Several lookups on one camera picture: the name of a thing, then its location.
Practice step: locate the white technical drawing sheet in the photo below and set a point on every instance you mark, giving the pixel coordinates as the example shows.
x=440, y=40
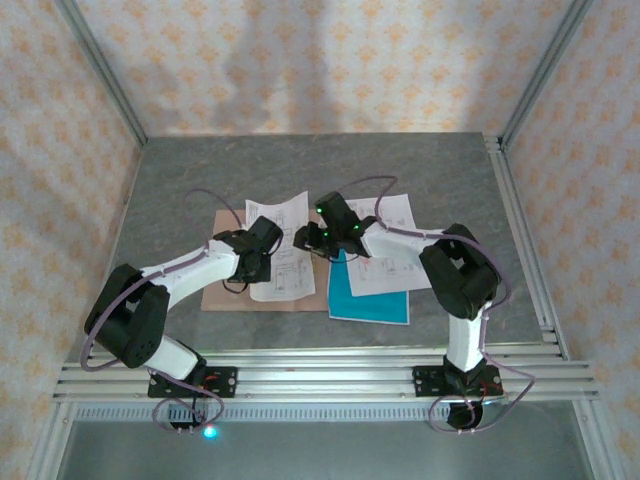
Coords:
x=295, y=215
x=385, y=277

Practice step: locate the brown paper folder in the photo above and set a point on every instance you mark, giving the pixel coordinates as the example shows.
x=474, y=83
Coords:
x=215, y=302

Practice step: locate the blue printed file sheet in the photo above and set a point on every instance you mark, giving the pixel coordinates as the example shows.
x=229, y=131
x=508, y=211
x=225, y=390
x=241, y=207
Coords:
x=365, y=310

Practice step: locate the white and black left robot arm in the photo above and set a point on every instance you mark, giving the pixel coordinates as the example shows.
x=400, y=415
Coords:
x=195, y=270

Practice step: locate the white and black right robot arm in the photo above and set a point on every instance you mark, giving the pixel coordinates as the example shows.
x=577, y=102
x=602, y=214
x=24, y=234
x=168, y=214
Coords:
x=465, y=280

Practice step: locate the glowing indicator light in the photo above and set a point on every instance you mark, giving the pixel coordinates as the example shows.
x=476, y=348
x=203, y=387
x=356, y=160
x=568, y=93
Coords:
x=210, y=432

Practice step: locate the grey metal panel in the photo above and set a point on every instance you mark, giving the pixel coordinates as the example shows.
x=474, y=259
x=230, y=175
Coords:
x=325, y=450

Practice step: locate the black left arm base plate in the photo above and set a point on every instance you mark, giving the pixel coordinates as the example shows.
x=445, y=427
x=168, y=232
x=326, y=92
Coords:
x=225, y=382

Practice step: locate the aluminium mounting rail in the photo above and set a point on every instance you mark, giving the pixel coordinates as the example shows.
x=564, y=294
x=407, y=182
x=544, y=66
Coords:
x=325, y=375

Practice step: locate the aluminium side rail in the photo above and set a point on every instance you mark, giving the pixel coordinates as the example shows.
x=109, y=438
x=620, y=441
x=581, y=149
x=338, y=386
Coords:
x=509, y=200

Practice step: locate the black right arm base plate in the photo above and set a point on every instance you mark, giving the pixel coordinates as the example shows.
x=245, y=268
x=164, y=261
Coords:
x=425, y=382

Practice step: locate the aluminium frame post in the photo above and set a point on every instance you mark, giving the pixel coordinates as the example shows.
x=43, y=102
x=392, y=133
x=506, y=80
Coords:
x=541, y=75
x=106, y=75

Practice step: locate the aluminium frame leg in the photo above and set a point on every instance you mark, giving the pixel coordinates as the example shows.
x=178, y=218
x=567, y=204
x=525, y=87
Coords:
x=52, y=445
x=590, y=440

